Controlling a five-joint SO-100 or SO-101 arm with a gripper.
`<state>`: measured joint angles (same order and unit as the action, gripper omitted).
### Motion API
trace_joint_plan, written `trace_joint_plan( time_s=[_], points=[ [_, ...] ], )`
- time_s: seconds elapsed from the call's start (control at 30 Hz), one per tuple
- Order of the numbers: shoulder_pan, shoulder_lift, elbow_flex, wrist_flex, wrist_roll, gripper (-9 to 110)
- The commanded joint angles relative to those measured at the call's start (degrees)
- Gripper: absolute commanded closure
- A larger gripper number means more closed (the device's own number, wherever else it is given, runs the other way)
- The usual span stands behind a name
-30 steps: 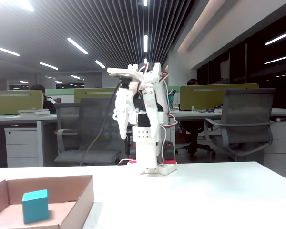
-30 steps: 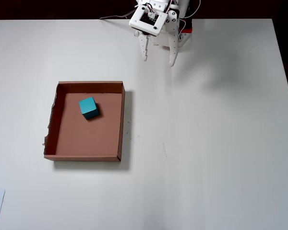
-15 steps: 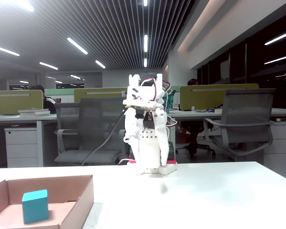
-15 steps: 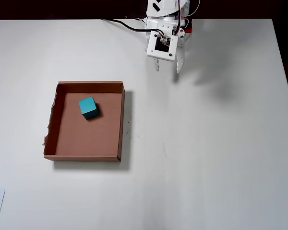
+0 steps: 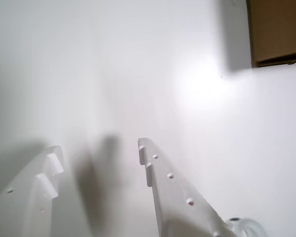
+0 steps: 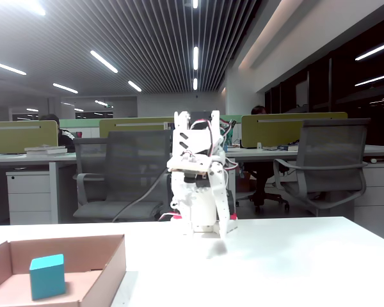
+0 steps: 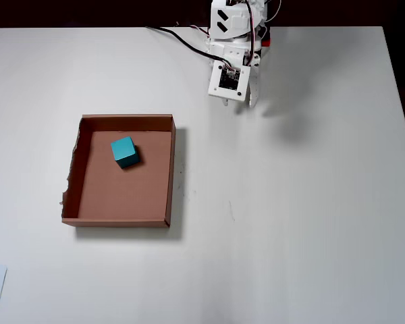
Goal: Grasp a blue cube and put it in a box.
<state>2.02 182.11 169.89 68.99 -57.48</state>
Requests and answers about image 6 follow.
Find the brown cardboard box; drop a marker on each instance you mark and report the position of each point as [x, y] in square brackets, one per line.
[92, 256]

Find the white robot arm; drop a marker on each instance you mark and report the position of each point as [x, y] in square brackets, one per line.
[192, 140]

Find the stack of books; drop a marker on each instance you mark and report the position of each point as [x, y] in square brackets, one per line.
[44, 150]

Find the light green desk partition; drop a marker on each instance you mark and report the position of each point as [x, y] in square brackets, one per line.
[80, 123]
[238, 117]

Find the black red table clamp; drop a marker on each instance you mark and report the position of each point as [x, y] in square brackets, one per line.
[231, 201]
[177, 217]

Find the teal plastic bag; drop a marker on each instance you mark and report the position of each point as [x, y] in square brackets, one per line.
[231, 136]

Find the person with dark hair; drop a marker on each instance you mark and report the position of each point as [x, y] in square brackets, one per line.
[258, 110]

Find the red cup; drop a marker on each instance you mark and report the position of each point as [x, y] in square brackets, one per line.
[79, 134]

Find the person in black white jacket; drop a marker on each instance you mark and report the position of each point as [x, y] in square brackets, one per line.
[65, 137]

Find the olive green desk partition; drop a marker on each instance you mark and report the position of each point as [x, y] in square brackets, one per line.
[19, 140]
[275, 131]
[131, 127]

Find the black swivel chair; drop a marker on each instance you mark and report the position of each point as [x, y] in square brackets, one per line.
[259, 195]

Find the white drawer cabinet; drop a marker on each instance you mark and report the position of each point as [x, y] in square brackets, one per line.
[380, 192]
[28, 198]

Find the blue book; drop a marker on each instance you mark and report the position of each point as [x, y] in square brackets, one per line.
[288, 147]

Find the white ceiling light bar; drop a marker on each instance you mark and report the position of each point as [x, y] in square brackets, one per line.
[104, 61]
[6, 66]
[65, 88]
[195, 84]
[134, 86]
[195, 3]
[196, 58]

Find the blue cube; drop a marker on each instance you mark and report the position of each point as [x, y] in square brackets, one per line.
[48, 281]

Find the grey mesh office chair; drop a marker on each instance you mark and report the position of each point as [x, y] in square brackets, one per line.
[332, 144]
[137, 160]
[89, 153]

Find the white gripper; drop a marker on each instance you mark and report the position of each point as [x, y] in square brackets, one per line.
[194, 201]

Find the white computer mouse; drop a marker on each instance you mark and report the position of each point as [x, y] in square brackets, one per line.
[373, 160]

